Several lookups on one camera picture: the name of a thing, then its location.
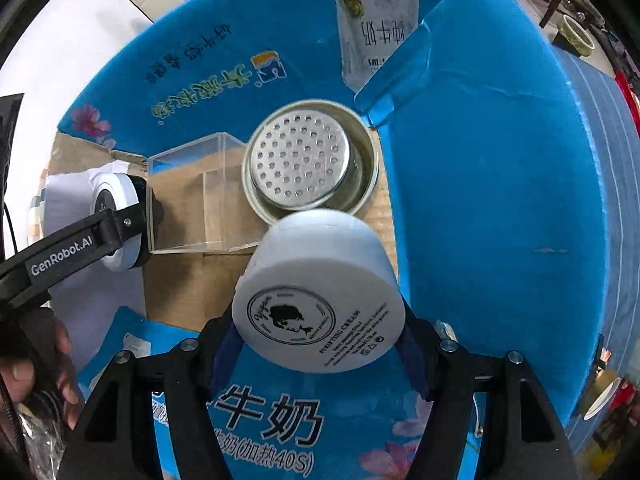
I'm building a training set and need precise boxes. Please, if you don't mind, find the blue striped bed sheet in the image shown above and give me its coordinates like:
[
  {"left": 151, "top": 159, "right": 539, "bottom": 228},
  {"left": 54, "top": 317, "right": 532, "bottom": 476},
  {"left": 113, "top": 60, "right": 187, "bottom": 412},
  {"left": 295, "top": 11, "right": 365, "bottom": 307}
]
[{"left": 555, "top": 49, "right": 639, "bottom": 384}]

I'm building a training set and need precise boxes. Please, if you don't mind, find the trash bin with bag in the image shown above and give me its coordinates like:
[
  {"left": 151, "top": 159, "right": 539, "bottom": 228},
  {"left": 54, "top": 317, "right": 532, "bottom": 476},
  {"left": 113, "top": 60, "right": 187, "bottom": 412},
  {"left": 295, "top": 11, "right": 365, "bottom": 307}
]
[{"left": 552, "top": 14, "right": 594, "bottom": 58}]

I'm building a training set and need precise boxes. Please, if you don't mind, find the white cream jar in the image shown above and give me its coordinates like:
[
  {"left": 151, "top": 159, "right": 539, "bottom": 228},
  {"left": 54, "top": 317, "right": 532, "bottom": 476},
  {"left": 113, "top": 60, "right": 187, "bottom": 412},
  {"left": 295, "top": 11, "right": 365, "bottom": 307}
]
[{"left": 232, "top": 209, "right": 406, "bottom": 374}]

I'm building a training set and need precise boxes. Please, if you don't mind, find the steel perforated tin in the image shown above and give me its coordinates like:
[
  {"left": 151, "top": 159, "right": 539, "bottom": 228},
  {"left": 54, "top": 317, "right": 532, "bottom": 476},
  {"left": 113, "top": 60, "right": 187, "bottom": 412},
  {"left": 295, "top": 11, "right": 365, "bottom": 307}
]
[{"left": 241, "top": 100, "right": 382, "bottom": 224}]

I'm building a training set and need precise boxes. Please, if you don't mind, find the person's hand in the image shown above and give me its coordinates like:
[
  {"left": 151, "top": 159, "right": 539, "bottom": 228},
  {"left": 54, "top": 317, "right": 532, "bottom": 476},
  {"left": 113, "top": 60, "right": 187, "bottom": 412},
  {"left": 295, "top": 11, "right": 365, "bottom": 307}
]
[{"left": 1, "top": 308, "right": 85, "bottom": 430}]

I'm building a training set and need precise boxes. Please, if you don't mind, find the blue cardboard milk box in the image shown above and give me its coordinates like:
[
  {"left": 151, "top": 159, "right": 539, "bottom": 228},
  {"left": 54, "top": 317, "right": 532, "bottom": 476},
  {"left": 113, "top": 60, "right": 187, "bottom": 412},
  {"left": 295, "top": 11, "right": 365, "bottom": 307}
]
[{"left": 60, "top": 0, "right": 608, "bottom": 479}]

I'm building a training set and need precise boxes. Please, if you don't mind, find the round white ring light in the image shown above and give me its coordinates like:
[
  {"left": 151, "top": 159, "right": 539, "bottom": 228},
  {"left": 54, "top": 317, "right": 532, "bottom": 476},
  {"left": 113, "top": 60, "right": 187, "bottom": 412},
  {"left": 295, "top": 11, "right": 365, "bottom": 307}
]
[{"left": 91, "top": 172, "right": 165, "bottom": 272}]

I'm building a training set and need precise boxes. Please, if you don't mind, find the clear acrylic box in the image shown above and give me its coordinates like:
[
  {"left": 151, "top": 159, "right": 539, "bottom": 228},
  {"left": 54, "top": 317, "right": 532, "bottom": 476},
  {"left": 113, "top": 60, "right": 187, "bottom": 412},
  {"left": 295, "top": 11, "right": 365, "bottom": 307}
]
[{"left": 146, "top": 132, "right": 268, "bottom": 255}]

